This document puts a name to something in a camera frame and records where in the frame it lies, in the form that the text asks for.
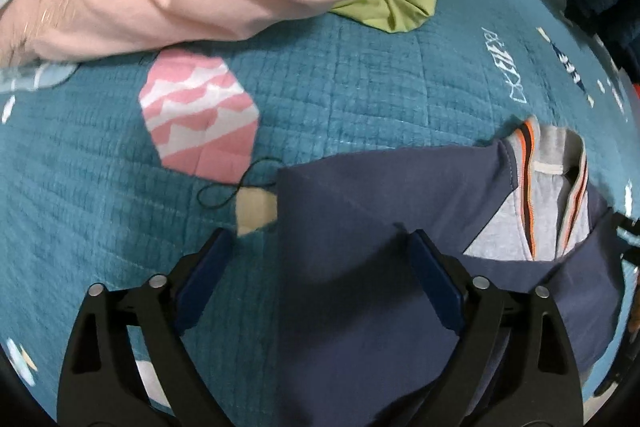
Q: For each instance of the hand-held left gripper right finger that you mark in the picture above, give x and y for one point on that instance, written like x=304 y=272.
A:
x=434 y=279

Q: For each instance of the navy and grey zip jacket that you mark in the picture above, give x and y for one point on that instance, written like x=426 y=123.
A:
x=345 y=267

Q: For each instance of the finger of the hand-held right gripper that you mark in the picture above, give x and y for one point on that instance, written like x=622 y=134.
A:
x=627 y=232

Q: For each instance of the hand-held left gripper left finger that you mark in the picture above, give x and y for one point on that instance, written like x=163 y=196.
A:
x=200 y=279

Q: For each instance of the teal printed quilted blanket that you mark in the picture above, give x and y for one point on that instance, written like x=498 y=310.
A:
x=350 y=97

